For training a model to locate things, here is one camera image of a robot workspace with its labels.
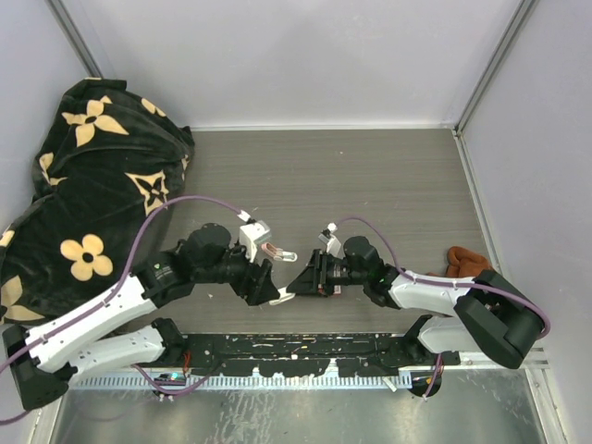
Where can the white slotted cable duct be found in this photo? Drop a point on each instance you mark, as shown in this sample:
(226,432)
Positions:
(134,381)

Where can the brown cloth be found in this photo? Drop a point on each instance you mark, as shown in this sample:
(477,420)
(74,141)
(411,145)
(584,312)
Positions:
(464,263)

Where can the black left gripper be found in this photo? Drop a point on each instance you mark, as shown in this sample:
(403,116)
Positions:
(256,283)

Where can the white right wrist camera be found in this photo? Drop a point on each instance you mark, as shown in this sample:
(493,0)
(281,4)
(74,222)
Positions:
(328,237)

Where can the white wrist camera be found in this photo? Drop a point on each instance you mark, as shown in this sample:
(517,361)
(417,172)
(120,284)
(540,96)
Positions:
(252,235)
(328,237)

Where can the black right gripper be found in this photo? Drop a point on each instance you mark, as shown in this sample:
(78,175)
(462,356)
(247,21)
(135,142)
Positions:
(314,279)

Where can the white staple remover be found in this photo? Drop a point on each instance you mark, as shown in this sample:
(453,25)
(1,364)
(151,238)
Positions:
(283,296)

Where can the black floral blanket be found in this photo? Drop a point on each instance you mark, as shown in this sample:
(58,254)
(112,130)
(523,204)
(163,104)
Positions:
(110,163)

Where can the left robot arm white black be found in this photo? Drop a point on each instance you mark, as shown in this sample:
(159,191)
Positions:
(46,361)

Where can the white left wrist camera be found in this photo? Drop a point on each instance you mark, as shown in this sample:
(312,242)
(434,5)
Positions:
(252,235)

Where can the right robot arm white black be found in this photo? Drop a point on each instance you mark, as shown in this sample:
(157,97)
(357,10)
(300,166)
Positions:
(468,314)

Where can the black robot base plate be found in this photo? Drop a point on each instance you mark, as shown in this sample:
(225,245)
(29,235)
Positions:
(290,355)

